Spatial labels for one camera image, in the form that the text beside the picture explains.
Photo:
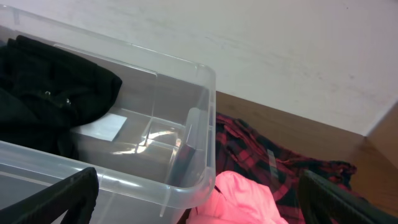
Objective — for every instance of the white label sticker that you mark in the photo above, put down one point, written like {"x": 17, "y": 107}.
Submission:
{"x": 105, "y": 128}

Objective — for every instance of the clear plastic storage container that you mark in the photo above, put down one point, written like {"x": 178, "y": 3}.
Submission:
{"x": 160, "y": 163}

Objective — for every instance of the large black garment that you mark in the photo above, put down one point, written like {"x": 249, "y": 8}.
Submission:
{"x": 46, "y": 91}

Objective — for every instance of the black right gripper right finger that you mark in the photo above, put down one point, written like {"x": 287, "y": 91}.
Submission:
{"x": 323, "y": 202}

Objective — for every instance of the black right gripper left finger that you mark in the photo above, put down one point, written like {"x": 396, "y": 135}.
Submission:
{"x": 73, "y": 197}

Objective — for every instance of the red black plaid shirt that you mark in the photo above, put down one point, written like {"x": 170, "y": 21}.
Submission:
{"x": 240, "y": 148}

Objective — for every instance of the pink garment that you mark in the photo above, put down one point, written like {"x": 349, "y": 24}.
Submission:
{"x": 237, "y": 200}

